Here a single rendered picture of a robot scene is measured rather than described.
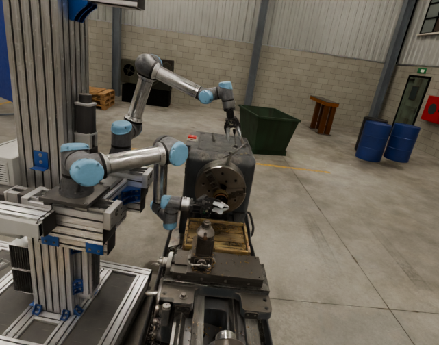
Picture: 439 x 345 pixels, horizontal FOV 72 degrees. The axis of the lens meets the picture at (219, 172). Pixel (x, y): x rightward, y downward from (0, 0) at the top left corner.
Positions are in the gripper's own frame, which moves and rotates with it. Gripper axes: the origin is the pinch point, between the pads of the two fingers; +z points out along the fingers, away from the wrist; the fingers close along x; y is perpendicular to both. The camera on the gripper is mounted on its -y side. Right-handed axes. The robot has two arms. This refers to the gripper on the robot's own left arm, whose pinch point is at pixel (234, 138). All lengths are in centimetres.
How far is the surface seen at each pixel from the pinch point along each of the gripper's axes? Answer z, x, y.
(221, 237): 45, -17, 39
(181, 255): 31, -33, 71
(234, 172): 15.0, -3.4, 18.9
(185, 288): 38, -32, 84
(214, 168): 10.3, -14.5, 18.9
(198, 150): 4.2, -23.7, -1.2
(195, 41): -108, -63, -973
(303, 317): 153, 30, 4
